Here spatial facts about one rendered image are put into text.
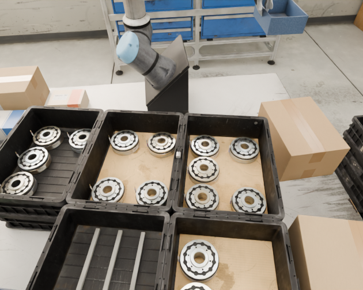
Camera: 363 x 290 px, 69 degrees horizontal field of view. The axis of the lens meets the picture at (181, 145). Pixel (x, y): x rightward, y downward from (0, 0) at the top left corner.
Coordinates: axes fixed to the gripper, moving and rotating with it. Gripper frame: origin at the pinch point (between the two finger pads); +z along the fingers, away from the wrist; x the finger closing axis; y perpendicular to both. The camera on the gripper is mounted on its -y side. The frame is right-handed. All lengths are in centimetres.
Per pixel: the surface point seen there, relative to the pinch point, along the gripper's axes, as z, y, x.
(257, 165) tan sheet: 28, 56, -15
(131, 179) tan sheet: 22, 59, -58
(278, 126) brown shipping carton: 26.2, 40.6, -2.8
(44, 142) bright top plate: 16, 42, -90
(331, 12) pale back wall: 119, -231, 160
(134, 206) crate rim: 13, 75, -53
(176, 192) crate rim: 14, 71, -42
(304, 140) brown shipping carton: 27, 49, 4
